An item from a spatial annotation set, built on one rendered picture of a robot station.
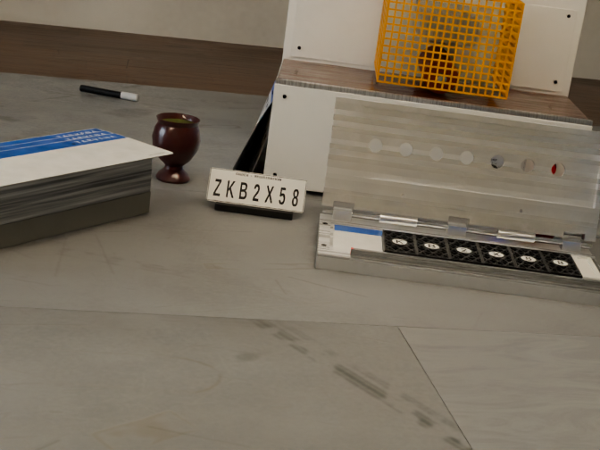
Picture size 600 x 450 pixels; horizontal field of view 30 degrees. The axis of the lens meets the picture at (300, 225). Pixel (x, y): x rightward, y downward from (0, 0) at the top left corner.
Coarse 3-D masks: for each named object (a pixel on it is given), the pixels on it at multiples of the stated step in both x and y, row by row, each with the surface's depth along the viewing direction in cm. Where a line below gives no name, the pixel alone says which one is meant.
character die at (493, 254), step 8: (480, 248) 171; (488, 248) 171; (496, 248) 172; (504, 248) 173; (488, 256) 167; (496, 256) 168; (504, 256) 169; (488, 264) 164; (496, 264) 164; (504, 264) 165; (512, 264) 165
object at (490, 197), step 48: (336, 144) 178; (384, 144) 179; (432, 144) 178; (480, 144) 178; (528, 144) 178; (576, 144) 178; (336, 192) 178; (384, 192) 178; (432, 192) 178; (480, 192) 179; (528, 192) 179; (576, 192) 179; (528, 240) 179
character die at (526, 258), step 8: (512, 248) 173; (520, 248) 173; (512, 256) 169; (520, 256) 169; (528, 256) 170; (536, 256) 171; (520, 264) 166; (528, 264) 167; (536, 264) 167; (544, 264) 167; (544, 272) 164
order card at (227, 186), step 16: (224, 176) 183; (240, 176) 183; (256, 176) 183; (272, 176) 183; (208, 192) 183; (224, 192) 183; (240, 192) 183; (256, 192) 183; (272, 192) 183; (288, 192) 183; (304, 192) 183; (272, 208) 183; (288, 208) 183
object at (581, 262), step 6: (576, 258) 172; (582, 258) 173; (588, 258) 173; (582, 264) 170; (588, 264) 170; (594, 264) 170; (582, 270) 167; (588, 270) 168; (594, 270) 168; (588, 276) 164; (594, 276) 165
